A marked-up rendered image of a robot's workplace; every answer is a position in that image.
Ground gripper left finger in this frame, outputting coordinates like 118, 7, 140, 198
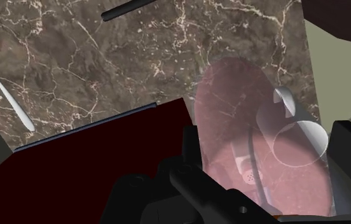
100, 125, 281, 224

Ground dark red flat box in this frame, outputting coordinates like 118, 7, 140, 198
0, 97, 195, 224

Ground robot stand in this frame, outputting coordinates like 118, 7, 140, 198
301, 0, 351, 48

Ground black pen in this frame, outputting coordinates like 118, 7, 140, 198
100, 0, 158, 22

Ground white spoon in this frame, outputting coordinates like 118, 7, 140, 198
0, 33, 36, 132

